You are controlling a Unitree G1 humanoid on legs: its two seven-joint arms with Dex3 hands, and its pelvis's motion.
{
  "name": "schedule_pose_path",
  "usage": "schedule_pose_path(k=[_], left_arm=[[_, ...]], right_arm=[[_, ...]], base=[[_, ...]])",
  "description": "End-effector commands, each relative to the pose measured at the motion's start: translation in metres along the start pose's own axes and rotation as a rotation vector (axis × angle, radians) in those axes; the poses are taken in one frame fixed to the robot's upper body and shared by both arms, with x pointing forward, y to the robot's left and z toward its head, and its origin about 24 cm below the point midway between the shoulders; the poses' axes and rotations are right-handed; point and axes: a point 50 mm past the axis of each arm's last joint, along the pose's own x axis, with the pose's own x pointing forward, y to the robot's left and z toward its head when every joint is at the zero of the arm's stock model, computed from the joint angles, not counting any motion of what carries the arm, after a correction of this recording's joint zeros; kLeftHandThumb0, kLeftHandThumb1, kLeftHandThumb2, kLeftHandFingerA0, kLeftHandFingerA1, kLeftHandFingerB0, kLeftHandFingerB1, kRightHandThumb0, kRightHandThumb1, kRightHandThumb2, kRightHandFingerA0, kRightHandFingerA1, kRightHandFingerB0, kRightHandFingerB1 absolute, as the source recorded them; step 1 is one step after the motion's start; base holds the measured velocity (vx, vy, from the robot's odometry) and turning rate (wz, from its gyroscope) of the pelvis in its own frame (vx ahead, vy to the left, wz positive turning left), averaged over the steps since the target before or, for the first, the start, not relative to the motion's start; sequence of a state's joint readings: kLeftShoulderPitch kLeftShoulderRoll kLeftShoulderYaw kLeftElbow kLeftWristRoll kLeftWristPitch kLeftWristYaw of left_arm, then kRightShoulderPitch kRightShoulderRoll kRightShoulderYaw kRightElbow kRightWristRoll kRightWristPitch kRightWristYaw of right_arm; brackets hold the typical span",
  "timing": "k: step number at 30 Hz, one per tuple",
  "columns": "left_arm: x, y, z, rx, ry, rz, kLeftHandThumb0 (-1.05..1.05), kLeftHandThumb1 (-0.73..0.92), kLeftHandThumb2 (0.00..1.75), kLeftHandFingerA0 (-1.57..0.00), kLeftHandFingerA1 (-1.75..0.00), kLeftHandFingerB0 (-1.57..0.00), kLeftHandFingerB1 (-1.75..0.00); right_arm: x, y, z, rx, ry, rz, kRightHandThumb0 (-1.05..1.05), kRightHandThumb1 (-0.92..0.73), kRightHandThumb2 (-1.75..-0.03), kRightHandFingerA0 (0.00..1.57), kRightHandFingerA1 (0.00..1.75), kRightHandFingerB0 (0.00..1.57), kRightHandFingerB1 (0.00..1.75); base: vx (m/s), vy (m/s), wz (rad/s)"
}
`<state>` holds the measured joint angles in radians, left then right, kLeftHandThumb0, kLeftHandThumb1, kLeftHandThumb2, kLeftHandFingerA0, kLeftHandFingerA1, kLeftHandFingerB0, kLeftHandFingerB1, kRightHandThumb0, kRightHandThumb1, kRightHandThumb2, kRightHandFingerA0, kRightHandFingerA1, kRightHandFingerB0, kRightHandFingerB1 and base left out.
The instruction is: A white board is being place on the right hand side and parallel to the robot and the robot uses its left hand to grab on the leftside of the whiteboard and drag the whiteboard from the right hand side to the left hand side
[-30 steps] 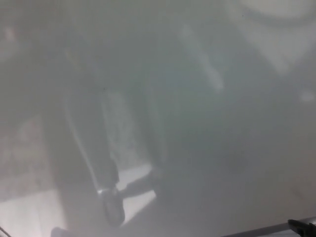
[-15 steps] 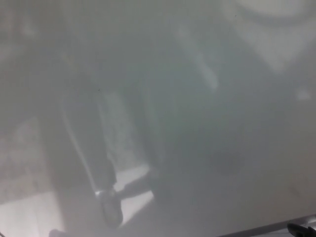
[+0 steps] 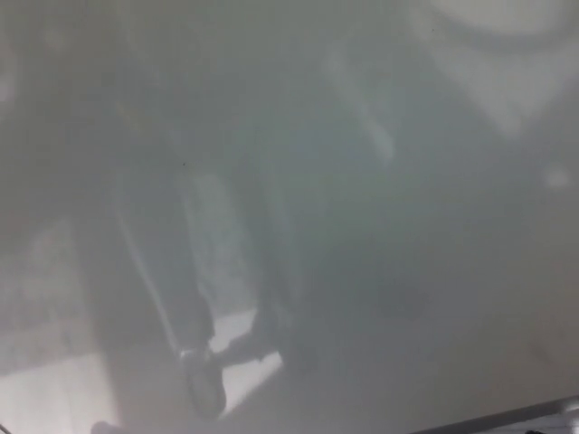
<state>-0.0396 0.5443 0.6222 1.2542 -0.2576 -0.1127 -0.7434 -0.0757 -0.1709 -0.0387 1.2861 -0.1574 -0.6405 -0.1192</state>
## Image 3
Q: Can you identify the grey glossy door panel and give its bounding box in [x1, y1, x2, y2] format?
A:
[0, 0, 579, 434]

